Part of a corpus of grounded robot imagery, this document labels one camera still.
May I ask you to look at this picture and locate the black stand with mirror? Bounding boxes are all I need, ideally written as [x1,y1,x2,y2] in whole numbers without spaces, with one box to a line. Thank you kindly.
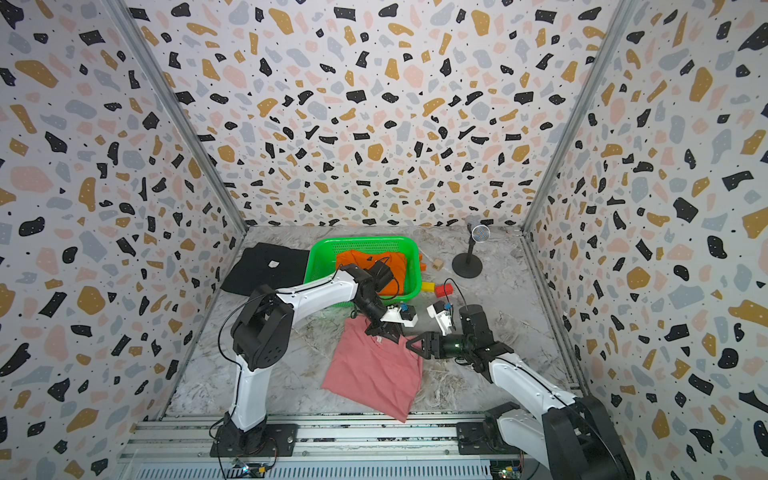
[452,221,490,279]

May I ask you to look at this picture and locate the green plastic basket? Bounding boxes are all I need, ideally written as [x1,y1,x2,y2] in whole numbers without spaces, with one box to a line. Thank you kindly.
[304,236,422,305]

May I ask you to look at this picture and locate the right corner aluminium post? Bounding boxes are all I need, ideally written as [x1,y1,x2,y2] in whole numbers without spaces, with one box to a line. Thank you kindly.
[521,0,638,234]

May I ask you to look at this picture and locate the pink t-shirt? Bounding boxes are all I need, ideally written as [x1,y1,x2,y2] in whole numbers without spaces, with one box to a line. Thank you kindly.
[322,316,423,422]

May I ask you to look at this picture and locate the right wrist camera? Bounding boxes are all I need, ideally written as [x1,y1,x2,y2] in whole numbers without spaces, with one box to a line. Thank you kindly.
[427,301,455,336]

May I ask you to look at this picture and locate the black folded t-shirt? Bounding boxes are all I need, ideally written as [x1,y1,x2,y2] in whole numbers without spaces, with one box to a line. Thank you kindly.
[221,242,310,297]

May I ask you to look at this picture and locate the left corner aluminium post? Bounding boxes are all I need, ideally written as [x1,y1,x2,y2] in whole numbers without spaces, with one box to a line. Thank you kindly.
[102,0,248,236]

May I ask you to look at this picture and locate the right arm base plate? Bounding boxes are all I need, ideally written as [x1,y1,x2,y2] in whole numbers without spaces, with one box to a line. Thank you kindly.
[456,419,521,455]

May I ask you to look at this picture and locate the red block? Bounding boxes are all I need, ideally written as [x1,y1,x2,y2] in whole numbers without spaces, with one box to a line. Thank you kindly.
[434,283,454,297]

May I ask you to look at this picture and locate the corner aluminium post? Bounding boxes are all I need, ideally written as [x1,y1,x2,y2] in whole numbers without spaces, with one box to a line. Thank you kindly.
[521,0,638,234]
[102,0,248,236]

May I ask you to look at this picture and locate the orange t-shirt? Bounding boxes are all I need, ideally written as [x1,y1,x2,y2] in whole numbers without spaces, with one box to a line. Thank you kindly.
[336,250,407,298]

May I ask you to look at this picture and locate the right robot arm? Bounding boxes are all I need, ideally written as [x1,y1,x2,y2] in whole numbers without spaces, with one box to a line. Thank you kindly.
[406,301,635,479]

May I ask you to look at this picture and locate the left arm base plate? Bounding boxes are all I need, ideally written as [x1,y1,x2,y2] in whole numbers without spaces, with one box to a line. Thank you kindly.
[210,421,299,458]

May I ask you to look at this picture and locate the aluminium rail frame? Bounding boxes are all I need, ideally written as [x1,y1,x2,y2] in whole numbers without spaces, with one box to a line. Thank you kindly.
[117,412,555,479]

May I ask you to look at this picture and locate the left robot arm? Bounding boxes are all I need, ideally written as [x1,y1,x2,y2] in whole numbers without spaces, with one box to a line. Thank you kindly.
[229,264,418,433]

